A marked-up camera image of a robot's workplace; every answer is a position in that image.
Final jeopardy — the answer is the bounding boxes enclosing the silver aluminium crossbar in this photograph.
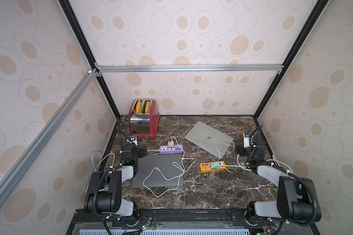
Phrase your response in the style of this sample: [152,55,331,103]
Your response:
[0,68,98,209]
[97,64,284,73]

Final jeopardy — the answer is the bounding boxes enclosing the silver aluminium crossbar back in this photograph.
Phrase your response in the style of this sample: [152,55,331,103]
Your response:
[97,64,284,73]

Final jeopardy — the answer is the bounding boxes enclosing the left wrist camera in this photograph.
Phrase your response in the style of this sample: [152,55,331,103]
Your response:
[128,135,138,146]

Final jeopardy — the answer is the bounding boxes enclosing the orange power strip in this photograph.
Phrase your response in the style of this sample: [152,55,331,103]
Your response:
[200,161,227,173]

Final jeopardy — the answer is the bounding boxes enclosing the white orange strip power cord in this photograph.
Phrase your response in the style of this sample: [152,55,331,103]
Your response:
[225,153,293,174]

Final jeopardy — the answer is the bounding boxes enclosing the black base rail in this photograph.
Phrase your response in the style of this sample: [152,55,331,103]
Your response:
[67,208,319,235]

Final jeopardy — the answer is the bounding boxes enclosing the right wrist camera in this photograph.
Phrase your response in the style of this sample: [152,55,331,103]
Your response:
[243,132,252,148]

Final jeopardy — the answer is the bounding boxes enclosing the dark grey laptop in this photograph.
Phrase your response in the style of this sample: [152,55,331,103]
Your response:
[132,154,183,189]

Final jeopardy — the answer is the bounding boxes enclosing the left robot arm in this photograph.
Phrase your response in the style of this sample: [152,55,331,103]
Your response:
[83,143,147,220]

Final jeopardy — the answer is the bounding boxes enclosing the green charger adapter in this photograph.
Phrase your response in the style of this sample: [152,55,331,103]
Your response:
[210,162,219,169]

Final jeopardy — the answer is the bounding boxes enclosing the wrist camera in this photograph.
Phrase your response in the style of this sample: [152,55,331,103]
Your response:
[243,132,252,148]
[128,135,138,146]

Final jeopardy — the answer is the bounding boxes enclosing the pink charger adapter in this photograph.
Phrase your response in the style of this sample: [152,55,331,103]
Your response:
[168,141,175,148]

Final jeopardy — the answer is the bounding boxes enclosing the silver aluminium crossbar left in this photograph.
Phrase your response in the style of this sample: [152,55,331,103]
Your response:
[0,68,98,209]

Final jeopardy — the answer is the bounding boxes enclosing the red chrome toaster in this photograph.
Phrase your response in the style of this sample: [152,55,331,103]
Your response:
[128,99,160,138]

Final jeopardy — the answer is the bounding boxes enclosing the silver apple laptop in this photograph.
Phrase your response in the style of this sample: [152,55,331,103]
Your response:
[185,121,234,159]

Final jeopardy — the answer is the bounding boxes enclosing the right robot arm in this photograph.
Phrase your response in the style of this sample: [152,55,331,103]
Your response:
[235,144,322,226]

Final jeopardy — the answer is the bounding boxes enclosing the purple power strip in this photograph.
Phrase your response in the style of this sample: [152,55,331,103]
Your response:
[159,145,184,154]

